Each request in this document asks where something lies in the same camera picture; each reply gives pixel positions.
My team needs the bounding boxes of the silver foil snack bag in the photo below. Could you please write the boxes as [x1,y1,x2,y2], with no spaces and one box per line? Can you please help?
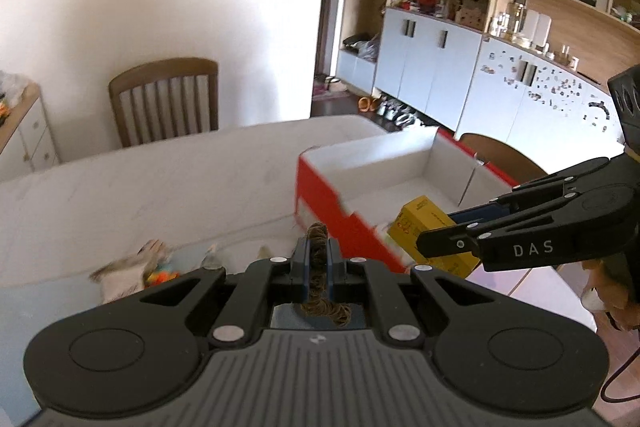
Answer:
[89,239,169,303]

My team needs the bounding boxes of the white sideboard wooden top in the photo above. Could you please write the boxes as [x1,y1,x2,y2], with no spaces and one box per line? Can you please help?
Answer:
[0,83,60,182]

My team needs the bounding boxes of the white wall cabinet unit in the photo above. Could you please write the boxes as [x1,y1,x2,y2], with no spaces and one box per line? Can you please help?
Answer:
[336,0,639,171]

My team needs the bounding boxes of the orange red flower ornament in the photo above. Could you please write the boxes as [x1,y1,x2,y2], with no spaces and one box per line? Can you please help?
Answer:
[144,270,180,288]

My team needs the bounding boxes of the brown wooden chair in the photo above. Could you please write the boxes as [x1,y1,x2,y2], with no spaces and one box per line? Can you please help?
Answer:
[459,133,547,184]
[108,57,219,147]

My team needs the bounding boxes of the person's right hand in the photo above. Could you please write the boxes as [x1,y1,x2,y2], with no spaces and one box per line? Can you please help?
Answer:
[582,259,639,331]

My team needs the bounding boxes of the yellow cardboard box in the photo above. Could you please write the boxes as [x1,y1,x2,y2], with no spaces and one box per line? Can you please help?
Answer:
[385,196,480,279]

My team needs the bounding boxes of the red shoe box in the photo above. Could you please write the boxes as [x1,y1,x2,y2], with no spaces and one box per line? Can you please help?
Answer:
[294,128,516,273]

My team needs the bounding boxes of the brown hair tie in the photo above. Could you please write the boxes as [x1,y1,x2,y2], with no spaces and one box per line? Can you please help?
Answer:
[299,222,354,327]

